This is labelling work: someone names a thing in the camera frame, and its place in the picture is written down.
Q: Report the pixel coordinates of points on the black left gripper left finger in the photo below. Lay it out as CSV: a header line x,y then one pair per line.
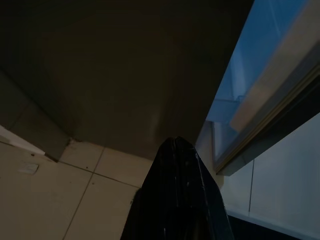
x,y
155,195

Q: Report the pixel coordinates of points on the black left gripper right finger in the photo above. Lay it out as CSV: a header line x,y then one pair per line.
x,y
197,200

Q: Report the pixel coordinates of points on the fridge door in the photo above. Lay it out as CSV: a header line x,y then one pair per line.
x,y
275,87

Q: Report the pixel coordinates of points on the grey fridge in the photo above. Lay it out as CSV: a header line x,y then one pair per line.
x,y
125,75

